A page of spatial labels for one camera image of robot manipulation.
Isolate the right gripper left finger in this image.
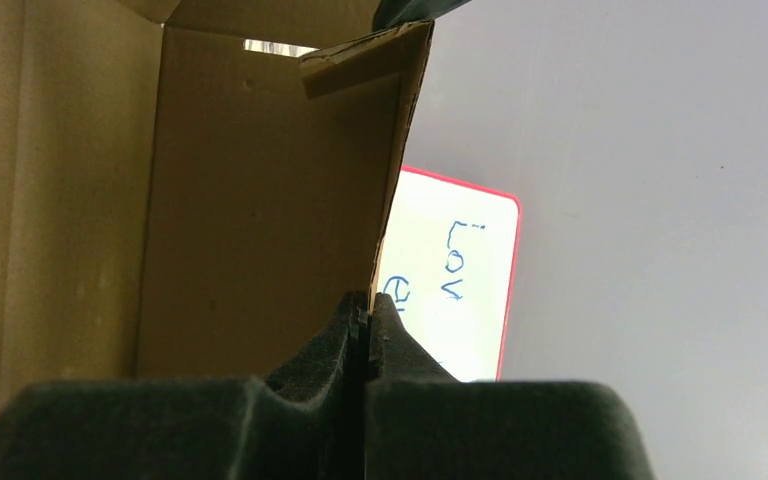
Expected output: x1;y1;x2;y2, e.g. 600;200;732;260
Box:
0;292;368;479

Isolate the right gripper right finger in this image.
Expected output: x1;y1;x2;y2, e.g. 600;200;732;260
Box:
365;294;655;479

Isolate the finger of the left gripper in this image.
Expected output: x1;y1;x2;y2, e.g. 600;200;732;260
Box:
372;0;470;31

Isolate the brown cardboard box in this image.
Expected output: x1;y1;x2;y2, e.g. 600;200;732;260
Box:
0;0;434;411

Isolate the pink framed whiteboard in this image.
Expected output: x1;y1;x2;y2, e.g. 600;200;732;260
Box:
377;167;522;382

